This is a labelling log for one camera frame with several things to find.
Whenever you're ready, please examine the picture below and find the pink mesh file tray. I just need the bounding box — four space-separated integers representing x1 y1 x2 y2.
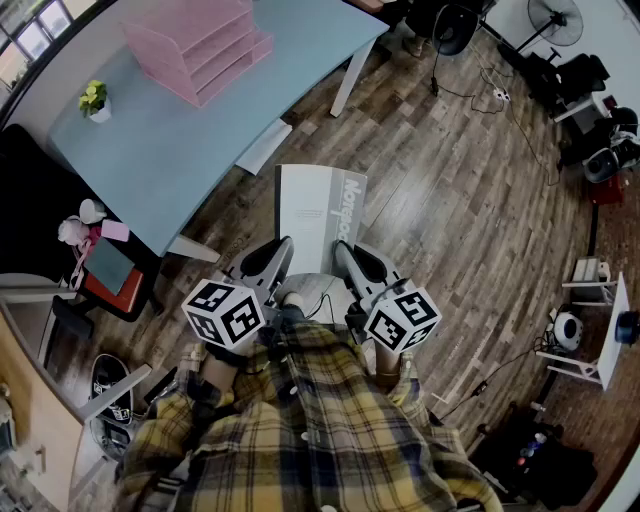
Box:
122 0 275 109

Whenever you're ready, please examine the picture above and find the person's left forearm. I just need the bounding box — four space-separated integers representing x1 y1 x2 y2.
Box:
199 344 251 401

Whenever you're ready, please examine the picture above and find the white side table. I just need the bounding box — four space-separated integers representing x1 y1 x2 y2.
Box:
535 272 631 392

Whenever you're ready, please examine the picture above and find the white table leg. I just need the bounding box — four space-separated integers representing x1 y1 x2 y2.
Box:
329 37 377 119
166 233 222 265

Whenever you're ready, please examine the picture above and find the white board panel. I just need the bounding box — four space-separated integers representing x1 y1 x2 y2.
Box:
234 118 294 176

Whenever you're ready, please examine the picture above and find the white metal bar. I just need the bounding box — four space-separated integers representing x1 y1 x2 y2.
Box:
77 363 154 421

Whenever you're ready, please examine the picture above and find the teal book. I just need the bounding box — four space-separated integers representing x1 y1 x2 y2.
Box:
82 236 137 297

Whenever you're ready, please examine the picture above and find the round grey device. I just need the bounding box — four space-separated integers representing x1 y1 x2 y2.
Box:
583 147 621 185

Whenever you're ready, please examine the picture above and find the black sofa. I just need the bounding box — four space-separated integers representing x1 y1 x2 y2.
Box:
0 123 164 321

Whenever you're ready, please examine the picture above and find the small pink box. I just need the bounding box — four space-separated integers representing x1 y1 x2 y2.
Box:
99 220 131 243

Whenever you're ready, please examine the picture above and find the black monitor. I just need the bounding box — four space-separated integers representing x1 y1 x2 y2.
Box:
39 294 96 381

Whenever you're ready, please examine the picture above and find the blue spool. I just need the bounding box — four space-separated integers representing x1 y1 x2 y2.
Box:
614 309 640 346

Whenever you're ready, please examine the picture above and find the yellow flower plant white pot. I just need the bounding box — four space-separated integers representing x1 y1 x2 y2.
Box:
78 79 113 124

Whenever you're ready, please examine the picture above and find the white box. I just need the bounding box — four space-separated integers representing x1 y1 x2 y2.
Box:
569 256 612 302

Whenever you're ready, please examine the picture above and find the black standing fan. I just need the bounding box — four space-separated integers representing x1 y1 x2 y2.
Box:
514 0 585 55

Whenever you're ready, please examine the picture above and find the wooden cabinet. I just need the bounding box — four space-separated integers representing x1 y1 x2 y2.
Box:
0 299 85 512

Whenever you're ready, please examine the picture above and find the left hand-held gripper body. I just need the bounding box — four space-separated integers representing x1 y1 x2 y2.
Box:
181 269 281 357

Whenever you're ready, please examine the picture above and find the black office chair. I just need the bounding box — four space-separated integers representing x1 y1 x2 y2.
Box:
524 49 612 124

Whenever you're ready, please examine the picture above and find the pink plush toy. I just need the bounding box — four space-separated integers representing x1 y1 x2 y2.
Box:
57 214 101 249

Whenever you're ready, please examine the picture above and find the person's white shoe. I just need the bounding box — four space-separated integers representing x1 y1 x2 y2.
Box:
277 288 307 310

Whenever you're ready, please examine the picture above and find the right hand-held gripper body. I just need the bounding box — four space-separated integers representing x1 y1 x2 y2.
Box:
345 280 444 355

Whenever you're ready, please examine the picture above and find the red book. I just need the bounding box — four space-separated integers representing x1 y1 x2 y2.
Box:
83 268 146 315

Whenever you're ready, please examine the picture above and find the white cup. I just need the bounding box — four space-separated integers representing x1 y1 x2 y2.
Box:
78 198 108 226

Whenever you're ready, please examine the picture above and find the white round device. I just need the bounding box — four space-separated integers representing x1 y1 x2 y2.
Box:
552 311 585 350

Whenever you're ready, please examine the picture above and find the person's yellow plaid shirt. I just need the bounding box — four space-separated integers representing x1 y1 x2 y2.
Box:
114 307 504 512

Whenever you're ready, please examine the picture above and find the grey notebook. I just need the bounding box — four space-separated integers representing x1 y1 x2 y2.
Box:
273 163 369 275

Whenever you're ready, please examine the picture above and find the person's right forearm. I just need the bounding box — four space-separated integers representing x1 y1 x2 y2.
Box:
373 347 411 394

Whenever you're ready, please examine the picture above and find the black bucket chair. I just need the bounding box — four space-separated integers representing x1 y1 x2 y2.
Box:
432 3 480 57

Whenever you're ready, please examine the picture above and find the black and white sneaker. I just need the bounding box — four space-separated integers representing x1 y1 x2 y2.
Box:
89 417 132 462
89 353 135 427

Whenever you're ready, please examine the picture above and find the red box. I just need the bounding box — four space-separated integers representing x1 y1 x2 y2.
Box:
591 174 626 206

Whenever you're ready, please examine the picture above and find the black bag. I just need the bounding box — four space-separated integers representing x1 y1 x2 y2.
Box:
469 419 597 507

